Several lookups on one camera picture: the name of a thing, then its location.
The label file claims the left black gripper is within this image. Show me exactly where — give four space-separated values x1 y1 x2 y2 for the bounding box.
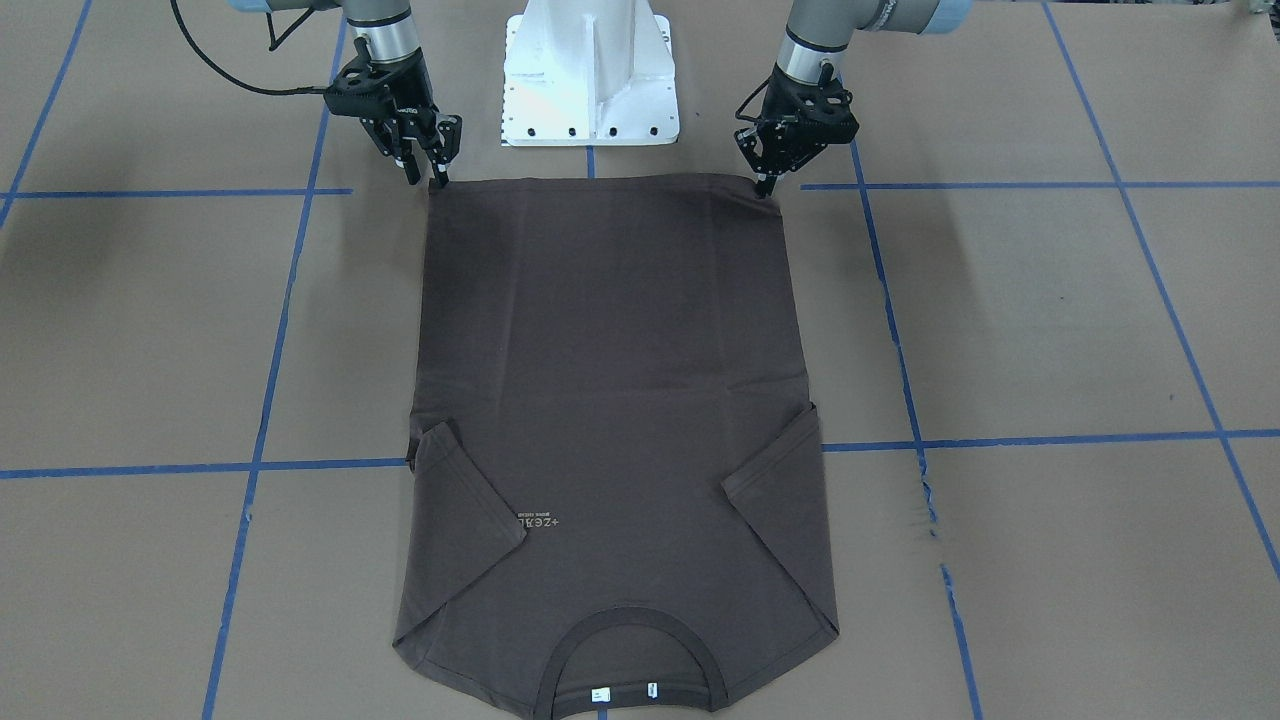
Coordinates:
733 104 847 199

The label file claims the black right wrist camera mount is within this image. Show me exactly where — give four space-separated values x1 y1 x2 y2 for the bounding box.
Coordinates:
323 50 436 122

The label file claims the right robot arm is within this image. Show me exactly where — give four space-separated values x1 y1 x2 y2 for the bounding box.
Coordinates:
230 1 463 188

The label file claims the brown t-shirt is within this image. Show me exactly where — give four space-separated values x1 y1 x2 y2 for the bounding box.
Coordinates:
392 174 840 719

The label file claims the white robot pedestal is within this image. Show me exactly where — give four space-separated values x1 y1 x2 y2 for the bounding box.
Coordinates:
500 1 681 147

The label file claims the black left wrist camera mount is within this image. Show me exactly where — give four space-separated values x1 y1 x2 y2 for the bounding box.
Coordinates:
759 61 860 145

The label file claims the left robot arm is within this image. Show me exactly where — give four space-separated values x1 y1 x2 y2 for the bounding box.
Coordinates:
733 1 972 199

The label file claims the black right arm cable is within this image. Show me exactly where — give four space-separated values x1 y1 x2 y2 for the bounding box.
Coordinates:
170 0 340 97

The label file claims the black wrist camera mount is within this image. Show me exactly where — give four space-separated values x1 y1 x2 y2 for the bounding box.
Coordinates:
759 61 860 145
323 50 436 122

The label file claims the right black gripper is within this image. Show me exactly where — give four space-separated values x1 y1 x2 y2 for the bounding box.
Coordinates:
362 90 463 190

